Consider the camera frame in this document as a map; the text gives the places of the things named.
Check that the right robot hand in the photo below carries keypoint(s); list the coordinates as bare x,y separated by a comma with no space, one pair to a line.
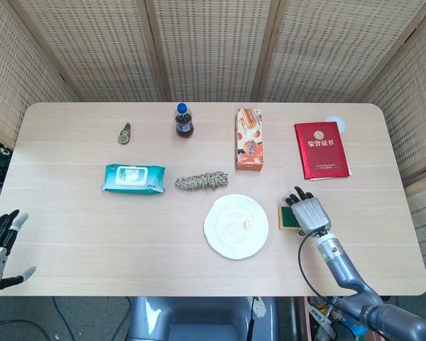
309,213

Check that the yellow green sponge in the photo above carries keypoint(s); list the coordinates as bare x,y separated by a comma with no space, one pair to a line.
287,217

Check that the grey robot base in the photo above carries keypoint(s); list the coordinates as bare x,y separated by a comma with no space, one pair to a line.
199,319

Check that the white plate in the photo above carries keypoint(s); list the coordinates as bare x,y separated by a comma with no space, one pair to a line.
236,226

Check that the red certificate book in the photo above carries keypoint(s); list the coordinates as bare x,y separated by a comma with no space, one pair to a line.
321,149

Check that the orange snack box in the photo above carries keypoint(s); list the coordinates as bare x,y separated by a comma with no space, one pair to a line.
249,140

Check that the white round table cap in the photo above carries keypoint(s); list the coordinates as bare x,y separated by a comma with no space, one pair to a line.
337,122

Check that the teal wet wipes pack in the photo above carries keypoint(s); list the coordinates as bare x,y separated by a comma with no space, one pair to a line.
133,178

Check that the cola bottle blue cap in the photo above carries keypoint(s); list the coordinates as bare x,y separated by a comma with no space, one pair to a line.
183,121

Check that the green correction tape dispenser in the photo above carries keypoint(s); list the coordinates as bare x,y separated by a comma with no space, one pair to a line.
123,135

